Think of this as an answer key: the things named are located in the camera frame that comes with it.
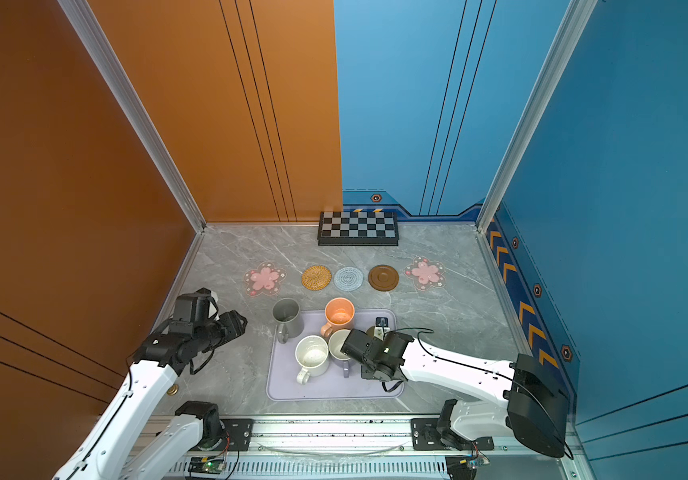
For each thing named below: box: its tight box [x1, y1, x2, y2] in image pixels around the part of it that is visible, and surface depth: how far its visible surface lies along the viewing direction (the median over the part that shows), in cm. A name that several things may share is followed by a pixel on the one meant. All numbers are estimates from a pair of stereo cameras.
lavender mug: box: [328, 329, 353, 378], surface depth 82 cm
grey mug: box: [272, 297, 305, 344], surface depth 87 cm
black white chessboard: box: [317, 211, 399, 246], surface depth 118 cm
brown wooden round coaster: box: [368, 264, 399, 292], surface depth 105 cm
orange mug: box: [320, 297, 355, 340], surface depth 89 cm
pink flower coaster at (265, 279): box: [244, 262, 287, 297], surface depth 107 cm
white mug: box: [295, 334, 329, 385], surface depth 82 cm
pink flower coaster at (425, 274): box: [404, 255, 446, 291], surface depth 107 cm
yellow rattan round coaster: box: [301, 265, 333, 291], surface depth 106 cm
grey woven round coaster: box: [334, 266, 364, 292], surface depth 104 cm
